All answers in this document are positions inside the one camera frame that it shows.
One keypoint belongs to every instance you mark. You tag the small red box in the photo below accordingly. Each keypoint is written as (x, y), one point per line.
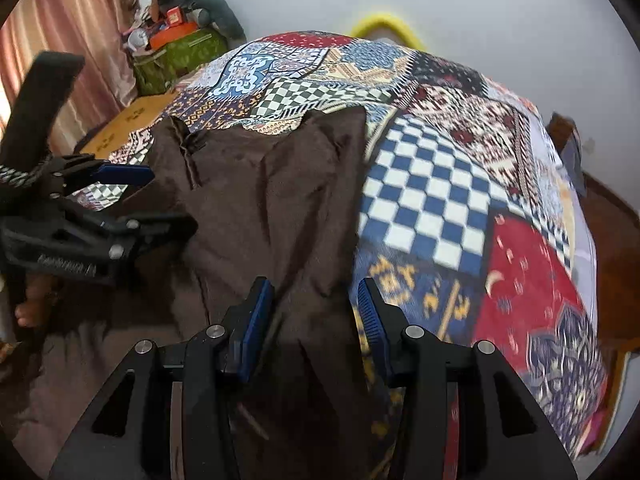
(175, 16)

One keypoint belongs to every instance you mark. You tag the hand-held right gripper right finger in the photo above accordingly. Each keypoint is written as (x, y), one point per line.
(369, 317)

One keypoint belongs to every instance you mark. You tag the patchwork printed blanket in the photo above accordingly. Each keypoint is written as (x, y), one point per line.
(425, 200)

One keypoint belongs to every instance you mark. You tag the person's left hand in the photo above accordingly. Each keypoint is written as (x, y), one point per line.
(32, 305)

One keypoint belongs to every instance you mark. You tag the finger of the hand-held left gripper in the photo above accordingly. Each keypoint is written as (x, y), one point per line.
(125, 173)
(160, 227)

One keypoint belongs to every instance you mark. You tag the grey blue garment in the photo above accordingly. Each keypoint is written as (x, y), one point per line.
(567, 150)

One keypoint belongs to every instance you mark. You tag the green patterned storage bag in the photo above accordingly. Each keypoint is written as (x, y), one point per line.
(175, 62)

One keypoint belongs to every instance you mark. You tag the bamboo lap desk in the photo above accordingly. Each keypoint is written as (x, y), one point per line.
(132, 120)

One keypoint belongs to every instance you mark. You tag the orange box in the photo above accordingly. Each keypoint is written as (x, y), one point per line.
(172, 36)

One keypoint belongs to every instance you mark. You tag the pink striped curtain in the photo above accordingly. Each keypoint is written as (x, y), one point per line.
(65, 15)

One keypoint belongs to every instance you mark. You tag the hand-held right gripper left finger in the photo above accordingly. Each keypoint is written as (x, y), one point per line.
(255, 320)

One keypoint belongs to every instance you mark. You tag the brown garment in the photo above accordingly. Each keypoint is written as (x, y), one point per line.
(280, 200)

